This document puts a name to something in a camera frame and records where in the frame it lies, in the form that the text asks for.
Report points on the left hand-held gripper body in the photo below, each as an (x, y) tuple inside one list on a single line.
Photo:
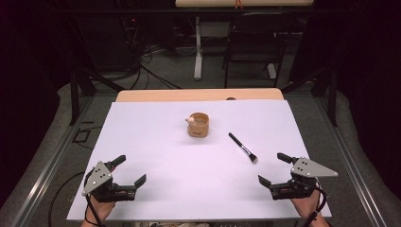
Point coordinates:
[(100, 186)]

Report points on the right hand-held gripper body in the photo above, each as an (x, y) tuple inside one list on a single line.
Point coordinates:
[(302, 179)]

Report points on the black makeup brush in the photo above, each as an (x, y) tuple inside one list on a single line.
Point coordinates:
[(242, 147)]

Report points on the tan wooden cup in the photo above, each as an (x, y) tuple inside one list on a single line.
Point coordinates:
[(198, 126)]

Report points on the person's left hand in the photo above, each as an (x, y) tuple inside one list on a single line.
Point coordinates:
[(102, 209)]

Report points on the person's right hand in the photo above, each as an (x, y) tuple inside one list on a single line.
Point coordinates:
[(306, 205)]

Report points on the small brown round object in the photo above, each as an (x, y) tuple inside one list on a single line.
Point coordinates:
[(231, 98)]

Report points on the light wooden table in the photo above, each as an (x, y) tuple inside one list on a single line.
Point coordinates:
[(176, 95)]

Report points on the white table foot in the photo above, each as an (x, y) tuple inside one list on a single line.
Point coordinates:
[(271, 71)]

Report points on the black chair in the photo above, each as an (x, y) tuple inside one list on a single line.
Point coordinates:
[(258, 38)]

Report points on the white table leg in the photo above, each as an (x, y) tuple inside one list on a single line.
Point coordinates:
[(197, 53)]

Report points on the aluminium floor rail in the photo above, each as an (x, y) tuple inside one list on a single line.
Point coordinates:
[(47, 170), (350, 164)]

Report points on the black metal frame stand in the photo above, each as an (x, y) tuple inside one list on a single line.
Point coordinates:
[(331, 94), (75, 94)]

